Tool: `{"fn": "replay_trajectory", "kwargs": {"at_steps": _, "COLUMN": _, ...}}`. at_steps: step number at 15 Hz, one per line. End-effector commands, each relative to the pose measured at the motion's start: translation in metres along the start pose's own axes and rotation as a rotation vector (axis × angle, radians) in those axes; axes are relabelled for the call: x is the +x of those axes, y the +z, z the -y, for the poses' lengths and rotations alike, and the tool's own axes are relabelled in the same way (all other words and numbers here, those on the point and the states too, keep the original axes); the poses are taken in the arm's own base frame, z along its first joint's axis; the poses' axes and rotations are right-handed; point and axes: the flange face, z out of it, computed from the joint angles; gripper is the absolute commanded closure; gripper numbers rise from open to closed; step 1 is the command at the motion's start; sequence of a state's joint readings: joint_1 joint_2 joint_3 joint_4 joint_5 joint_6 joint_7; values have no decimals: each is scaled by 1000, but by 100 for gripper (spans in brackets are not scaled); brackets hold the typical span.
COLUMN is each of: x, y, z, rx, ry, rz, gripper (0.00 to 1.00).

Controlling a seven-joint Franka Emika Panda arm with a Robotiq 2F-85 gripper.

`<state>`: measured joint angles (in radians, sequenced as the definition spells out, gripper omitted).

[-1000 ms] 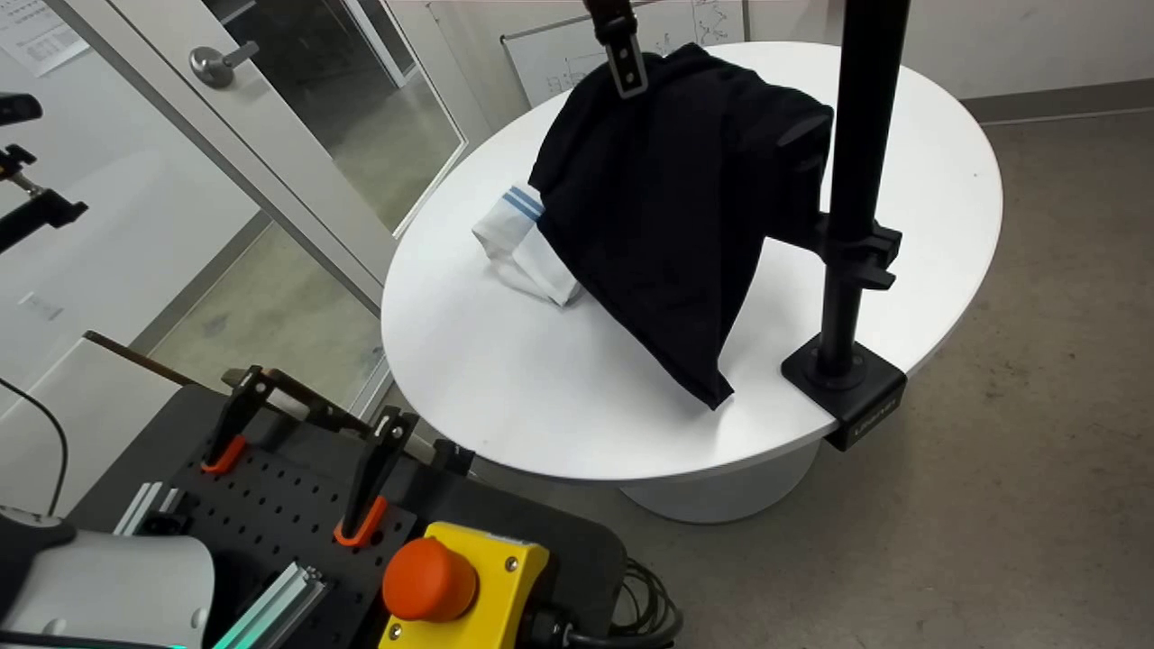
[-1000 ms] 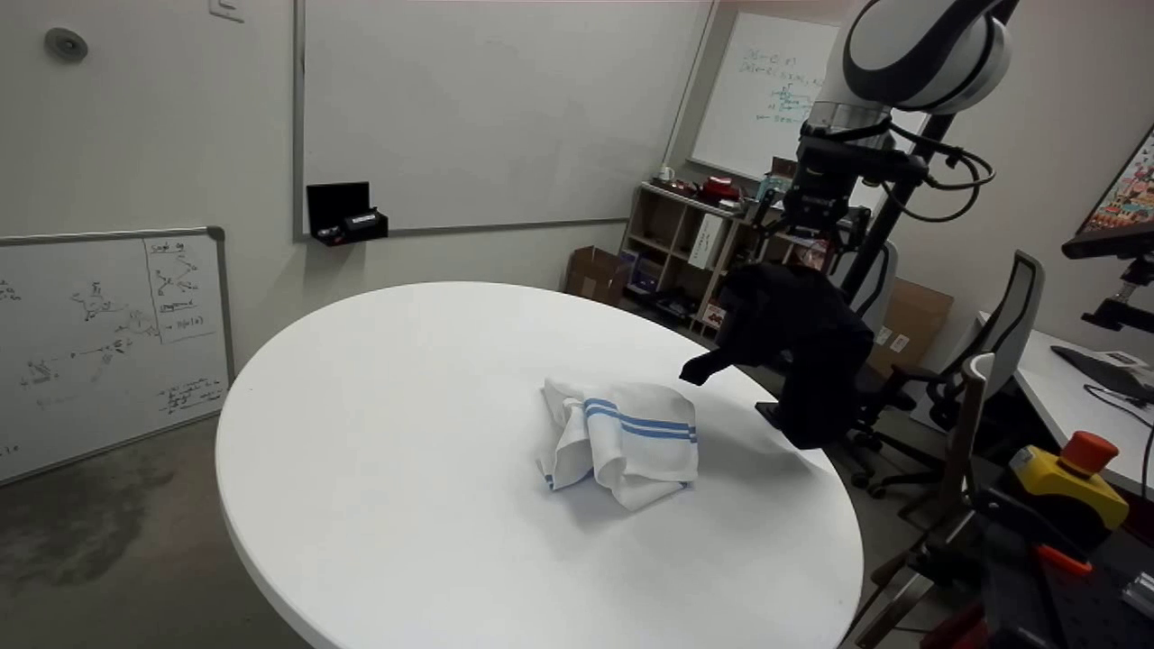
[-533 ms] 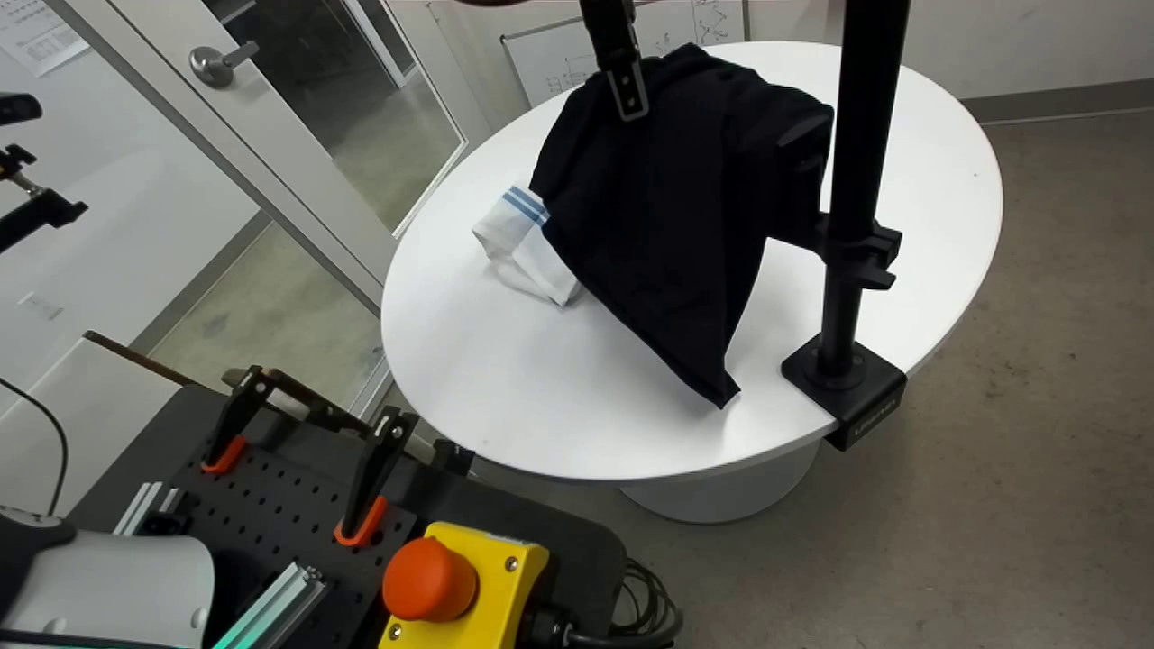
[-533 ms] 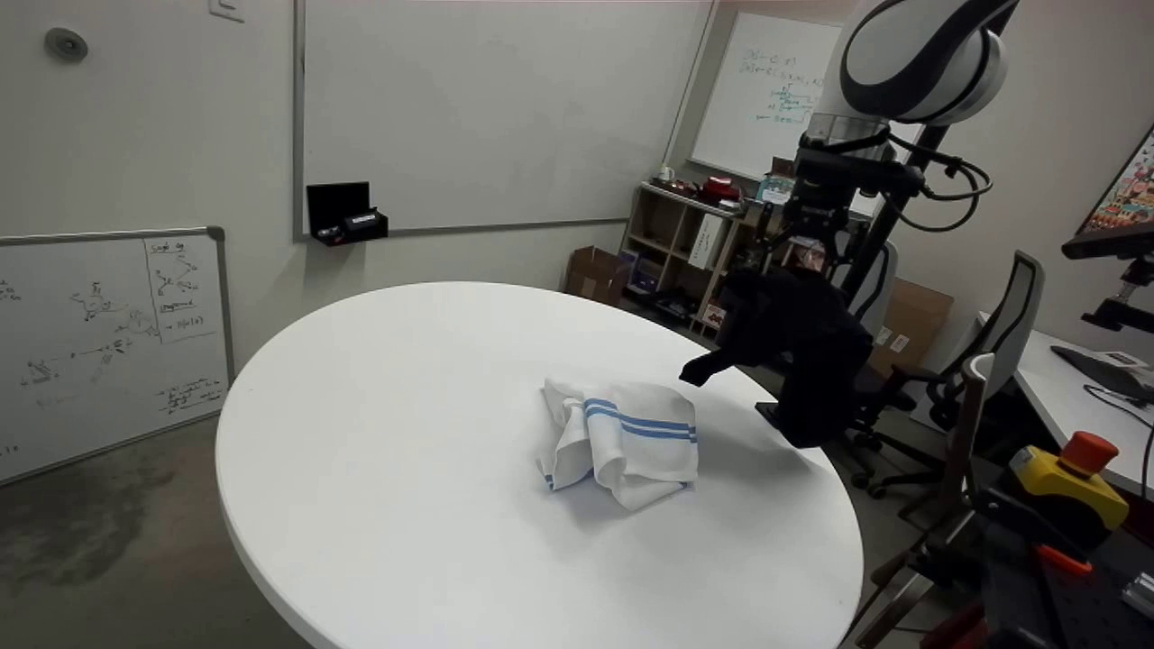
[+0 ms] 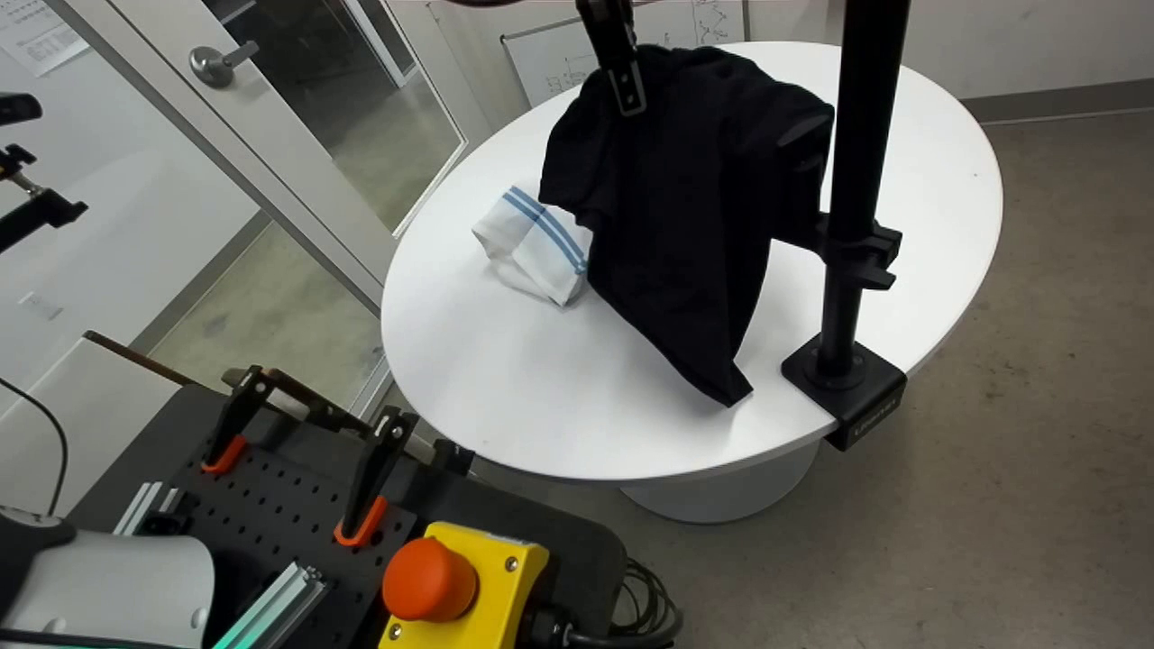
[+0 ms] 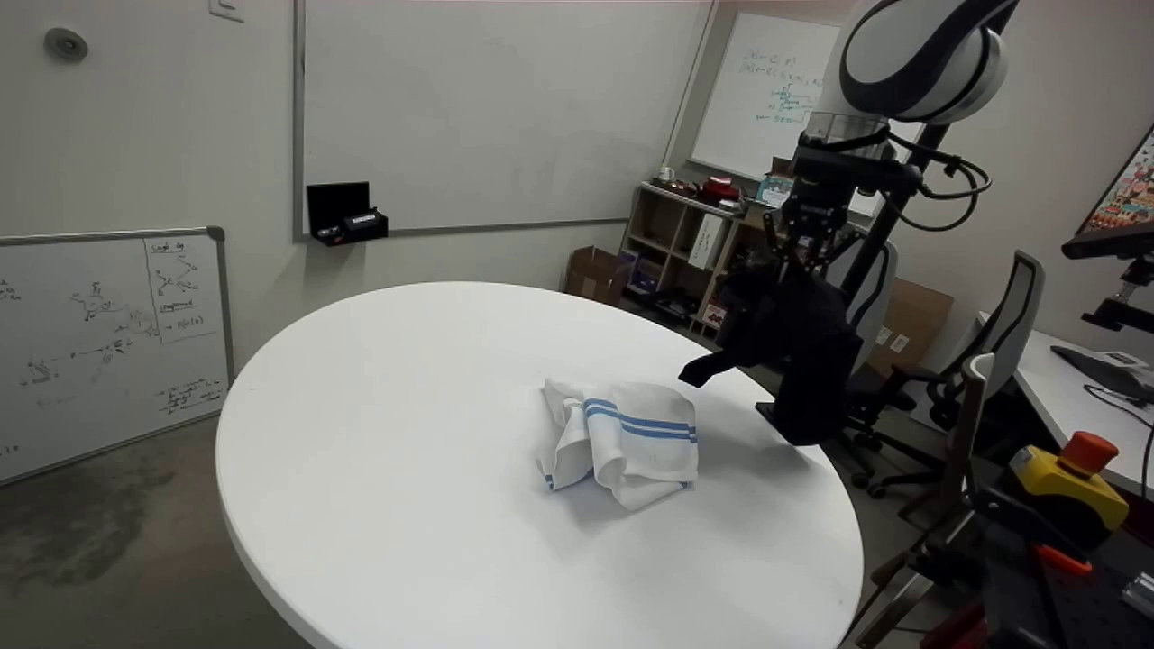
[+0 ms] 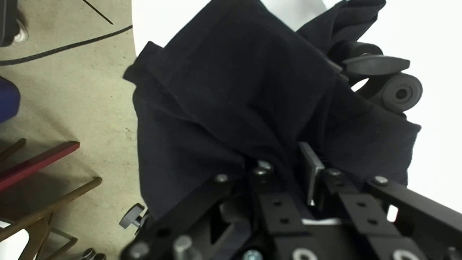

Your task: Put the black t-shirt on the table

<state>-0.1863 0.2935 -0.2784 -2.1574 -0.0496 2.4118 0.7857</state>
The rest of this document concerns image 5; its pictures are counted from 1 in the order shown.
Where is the white towel with blue stripes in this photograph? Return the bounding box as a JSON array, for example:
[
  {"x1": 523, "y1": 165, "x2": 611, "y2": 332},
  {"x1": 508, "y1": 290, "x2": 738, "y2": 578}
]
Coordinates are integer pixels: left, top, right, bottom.
[{"x1": 469, "y1": 183, "x2": 593, "y2": 311}]

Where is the long aluminium extrusion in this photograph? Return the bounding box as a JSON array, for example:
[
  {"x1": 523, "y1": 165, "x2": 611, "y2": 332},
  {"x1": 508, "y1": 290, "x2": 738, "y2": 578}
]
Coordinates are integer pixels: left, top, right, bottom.
[{"x1": 213, "y1": 557, "x2": 332, "y2": 649}]

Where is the yellow emergency stop red button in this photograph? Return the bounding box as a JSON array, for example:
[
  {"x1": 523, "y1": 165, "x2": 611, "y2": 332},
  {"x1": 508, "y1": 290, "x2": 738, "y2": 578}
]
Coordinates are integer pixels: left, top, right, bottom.
[{"x1": 375, "y1": 519, "x2": 556, "y2": 649}]

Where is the silver door handle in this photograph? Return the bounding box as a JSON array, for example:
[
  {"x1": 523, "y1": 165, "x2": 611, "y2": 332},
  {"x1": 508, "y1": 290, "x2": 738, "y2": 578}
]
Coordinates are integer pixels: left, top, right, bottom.
[{"x1": 189, "y1": 36, "x2": 264, "y2": 91}]

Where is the brown wooden strip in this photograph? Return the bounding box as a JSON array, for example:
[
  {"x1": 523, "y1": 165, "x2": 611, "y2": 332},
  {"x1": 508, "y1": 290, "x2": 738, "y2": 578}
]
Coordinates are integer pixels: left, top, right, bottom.
[{"x1": 83, "y1": 326, "x2": 244, "y2": 397}]

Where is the black clamp orange handle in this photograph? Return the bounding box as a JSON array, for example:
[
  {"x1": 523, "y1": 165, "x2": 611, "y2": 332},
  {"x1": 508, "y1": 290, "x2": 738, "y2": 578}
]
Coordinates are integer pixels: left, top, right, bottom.
[
  {"x1": 332, "y1": 403, "x2": 475, "y2": 555},
  {"x1": 195, "y1": 361, "x2": 363, "y2": 479}
]

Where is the thin black cable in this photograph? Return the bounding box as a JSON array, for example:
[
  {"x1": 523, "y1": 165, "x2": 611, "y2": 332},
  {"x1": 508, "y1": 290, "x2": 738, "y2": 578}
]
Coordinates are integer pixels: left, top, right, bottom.
[{"x1": 0, "y1": 376, "x2": 72, "y2": 519}]

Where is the short aluminium extrusion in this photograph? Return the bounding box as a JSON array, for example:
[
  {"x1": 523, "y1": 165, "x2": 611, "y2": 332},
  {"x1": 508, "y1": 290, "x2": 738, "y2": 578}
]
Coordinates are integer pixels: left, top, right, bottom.
[{"x1": 107, "y1": 479, "x2": 184, "y2": 540}]

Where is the white door with glass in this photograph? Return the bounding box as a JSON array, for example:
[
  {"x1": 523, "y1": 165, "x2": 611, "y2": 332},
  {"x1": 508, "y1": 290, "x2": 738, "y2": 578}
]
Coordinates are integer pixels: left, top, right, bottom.
[{"x1": 47, "y1": 0, "x2": 469, "y2": 313}]

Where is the black camera pole with clamp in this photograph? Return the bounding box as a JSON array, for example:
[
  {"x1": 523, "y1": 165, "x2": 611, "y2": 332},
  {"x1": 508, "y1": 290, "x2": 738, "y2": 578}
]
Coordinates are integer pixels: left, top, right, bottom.
[{"x1": 778, "y1": 0, "x2": 916, "y2": 453}]

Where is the black cable bundle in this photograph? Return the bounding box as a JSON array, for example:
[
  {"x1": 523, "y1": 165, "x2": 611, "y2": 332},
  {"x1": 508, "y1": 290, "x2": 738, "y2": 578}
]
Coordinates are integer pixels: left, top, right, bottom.
[{"x1": 526, "y1": 555, "x2": 684, "y2": 649}]

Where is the black perforated mounting board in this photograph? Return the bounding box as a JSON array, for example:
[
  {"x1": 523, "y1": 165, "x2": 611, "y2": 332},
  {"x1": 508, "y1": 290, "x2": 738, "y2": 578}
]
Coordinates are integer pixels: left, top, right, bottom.
[{"x1": 66, "y1": 382, "x2": 635, "y2": 649}]

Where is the framed whiteboard with faint notes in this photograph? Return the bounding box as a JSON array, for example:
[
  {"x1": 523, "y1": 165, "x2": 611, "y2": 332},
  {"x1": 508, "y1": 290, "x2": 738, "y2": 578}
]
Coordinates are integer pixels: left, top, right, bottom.
[{"x1": 498, "y1": 0, "x2": 752, "y2": 110}]

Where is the black t-shirt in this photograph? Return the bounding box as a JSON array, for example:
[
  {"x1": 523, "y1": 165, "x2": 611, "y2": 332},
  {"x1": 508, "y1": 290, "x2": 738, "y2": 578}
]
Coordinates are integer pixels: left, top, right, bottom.
[{"x1": 539, "y1": 42, "x2": 837, "y2": 411}]

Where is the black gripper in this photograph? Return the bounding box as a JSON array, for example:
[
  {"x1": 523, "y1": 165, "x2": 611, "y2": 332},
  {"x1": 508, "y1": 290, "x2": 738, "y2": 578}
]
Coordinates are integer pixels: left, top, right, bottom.
[{"x1": 572, "y1": 0, "x2": 652, "y2": 117}]

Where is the white table pedestal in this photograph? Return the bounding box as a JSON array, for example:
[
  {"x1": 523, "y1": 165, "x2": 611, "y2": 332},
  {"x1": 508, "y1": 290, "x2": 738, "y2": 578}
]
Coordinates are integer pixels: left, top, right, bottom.
[{"x1": 618, "y1": 437, "x2": 823, "y2": 527}]

